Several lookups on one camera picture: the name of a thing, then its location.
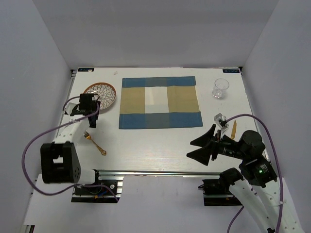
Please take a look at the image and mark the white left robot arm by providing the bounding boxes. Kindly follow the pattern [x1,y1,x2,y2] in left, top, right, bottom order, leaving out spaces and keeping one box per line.
[40,94,103,194]

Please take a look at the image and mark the gold fork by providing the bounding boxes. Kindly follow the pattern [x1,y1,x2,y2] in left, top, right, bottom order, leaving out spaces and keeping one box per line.
[84,131,107,156]

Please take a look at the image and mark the blue label sticker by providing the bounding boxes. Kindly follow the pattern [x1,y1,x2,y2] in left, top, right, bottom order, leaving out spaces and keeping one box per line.
[223,69,240,73]
[77,67,94,72]

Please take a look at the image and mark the floral patterned ceramic plate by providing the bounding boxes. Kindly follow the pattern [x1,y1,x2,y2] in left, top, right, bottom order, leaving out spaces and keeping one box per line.
[84,83,116,110]

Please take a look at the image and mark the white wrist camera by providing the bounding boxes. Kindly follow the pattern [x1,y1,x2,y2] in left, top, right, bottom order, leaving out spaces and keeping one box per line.
[64,102,80,116]
[214,113,229,135]

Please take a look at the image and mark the blue label sticker left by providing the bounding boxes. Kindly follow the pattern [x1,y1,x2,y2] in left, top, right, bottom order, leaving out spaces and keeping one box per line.
[77,67,94,72]

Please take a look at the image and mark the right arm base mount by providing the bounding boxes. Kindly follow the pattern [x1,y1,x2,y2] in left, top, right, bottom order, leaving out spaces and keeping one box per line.
[198,179,242,206]

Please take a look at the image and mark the clear drinking glass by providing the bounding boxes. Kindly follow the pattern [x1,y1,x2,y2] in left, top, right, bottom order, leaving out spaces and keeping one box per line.
[212,78,230,99]

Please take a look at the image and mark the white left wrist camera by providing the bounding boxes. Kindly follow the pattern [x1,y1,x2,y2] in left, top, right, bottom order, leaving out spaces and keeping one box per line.
[64,102,80,116]

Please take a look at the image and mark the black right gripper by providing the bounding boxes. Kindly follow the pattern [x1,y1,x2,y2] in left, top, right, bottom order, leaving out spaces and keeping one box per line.
[186,123,248,165]

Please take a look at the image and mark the blue yellow striped cloth placemat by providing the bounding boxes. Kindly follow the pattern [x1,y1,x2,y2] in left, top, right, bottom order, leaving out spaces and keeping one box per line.
[119,76,203,130]

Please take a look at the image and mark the blue label sticker right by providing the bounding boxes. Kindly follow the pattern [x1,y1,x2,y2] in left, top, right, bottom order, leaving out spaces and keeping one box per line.
[223,69,240,73]

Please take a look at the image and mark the gold knife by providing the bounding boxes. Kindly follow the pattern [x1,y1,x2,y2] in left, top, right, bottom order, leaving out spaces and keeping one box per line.
[230,121,237,140]

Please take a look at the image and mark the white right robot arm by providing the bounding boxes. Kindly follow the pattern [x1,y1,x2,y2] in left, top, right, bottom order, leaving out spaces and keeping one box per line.
[187,125,303,233]

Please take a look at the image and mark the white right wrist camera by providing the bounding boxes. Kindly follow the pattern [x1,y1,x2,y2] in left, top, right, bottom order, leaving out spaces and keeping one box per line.
[214,113,229,135]

